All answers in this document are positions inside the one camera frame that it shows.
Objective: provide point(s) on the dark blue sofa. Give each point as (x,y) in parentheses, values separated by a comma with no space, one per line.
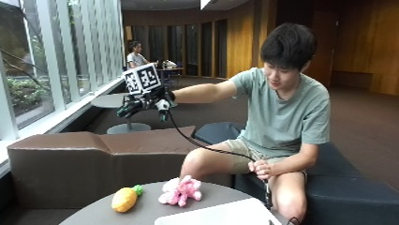
(352,193)

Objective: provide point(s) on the yellow pineapple plush toy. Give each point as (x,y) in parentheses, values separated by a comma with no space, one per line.
(124,198)

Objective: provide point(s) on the ceiling light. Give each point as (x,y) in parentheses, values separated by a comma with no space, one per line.
(205,3)

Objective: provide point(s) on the the person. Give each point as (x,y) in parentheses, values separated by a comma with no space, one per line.
(282,118)

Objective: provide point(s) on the white bag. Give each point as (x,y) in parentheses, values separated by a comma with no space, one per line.
(169,64)

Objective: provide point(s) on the pink plush toy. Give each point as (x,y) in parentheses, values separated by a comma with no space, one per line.
(181,191)

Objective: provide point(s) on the white marker cube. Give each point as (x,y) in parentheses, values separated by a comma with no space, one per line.
(144,78)

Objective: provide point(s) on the round white side table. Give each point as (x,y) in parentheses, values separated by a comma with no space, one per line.
(120,101)

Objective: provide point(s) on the brown leather bench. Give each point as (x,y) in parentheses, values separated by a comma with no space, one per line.
(90,165)

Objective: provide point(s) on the dark background table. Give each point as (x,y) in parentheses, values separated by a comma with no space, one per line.
(170,70)

